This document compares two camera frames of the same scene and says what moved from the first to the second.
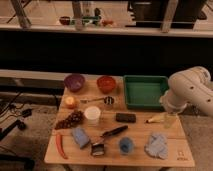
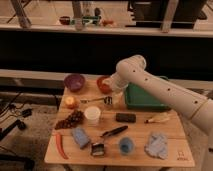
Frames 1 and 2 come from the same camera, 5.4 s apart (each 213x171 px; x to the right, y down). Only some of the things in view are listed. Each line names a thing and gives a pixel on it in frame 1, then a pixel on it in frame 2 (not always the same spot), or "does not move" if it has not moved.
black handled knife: (114, 131) does not move
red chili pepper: (59, 144) does not move
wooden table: (95, 128) does not move
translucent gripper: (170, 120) to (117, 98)
